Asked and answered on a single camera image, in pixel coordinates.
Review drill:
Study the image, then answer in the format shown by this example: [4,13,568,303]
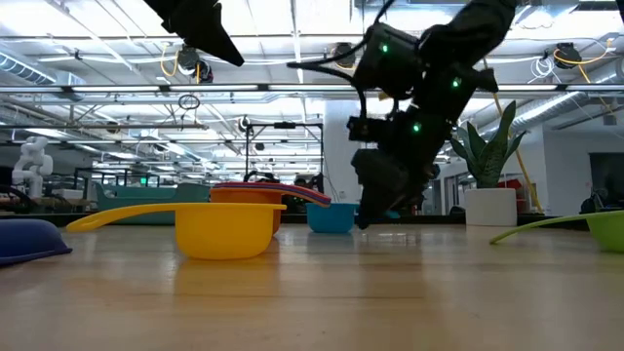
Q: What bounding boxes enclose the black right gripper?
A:
[350,104,454,230]

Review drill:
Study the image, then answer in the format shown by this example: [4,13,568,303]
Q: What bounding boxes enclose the light blue measuring cup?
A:
[305,202,402,234]

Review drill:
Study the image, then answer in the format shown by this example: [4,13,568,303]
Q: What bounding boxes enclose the orange measuring cup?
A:
[210,187,332,236]

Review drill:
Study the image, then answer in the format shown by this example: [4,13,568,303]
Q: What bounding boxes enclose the yellow measuring cup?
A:
[65,202,288,260]

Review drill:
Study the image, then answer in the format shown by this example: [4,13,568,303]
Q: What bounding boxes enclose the green measuring cup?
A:
[489,210,624,254]

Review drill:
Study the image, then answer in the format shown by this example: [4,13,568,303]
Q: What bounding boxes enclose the navy measuring cup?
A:
[0,217,74,268]

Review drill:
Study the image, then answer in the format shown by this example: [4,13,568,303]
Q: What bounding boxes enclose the teal plastic basket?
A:
[95,182,212,226]

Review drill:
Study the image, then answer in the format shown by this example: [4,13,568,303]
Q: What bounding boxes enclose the snake plant with white pot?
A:
[448,99,527,228]

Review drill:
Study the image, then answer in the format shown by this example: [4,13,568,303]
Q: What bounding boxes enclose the long ceiling light strip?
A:
[0,83,624,95]

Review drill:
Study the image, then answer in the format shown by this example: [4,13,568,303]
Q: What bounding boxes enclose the white robot figure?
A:
[10,136,55,200]

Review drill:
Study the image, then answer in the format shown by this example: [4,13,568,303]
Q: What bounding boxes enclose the black ceiling cable reel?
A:
[175,43,215,84]
[553,42,584,69]
[333,42,358,69]

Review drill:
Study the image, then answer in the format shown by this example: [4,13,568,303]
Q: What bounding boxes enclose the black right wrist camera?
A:
[346,115,390,144]

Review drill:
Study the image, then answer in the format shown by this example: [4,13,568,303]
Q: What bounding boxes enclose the black gantry frame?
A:
[245,121,326,196]

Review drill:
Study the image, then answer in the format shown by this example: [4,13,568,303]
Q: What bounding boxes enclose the yellow hanging cable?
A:
[481,57,544,215]

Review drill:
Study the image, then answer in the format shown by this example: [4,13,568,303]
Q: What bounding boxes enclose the silver ventilation duct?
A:
[0,51,87,101]
[480,60,624,142]

